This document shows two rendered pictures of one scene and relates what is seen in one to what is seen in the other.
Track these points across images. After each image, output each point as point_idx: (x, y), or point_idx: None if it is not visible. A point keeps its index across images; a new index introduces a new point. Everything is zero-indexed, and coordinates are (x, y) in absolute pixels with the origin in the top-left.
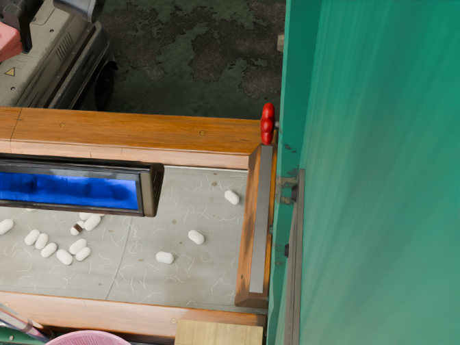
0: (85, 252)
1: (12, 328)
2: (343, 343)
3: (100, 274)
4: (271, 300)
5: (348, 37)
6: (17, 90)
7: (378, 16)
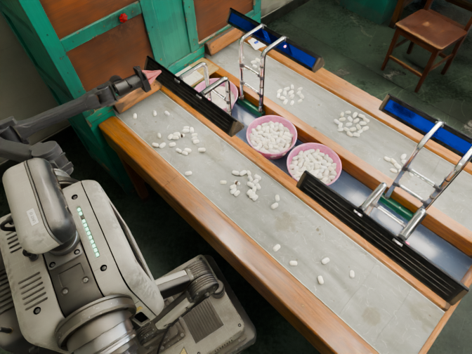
0: (185, 126)
1: None
2: None
3: (186, 121)
4: (152, 2)
5: None
6: (161, 277)
7: None
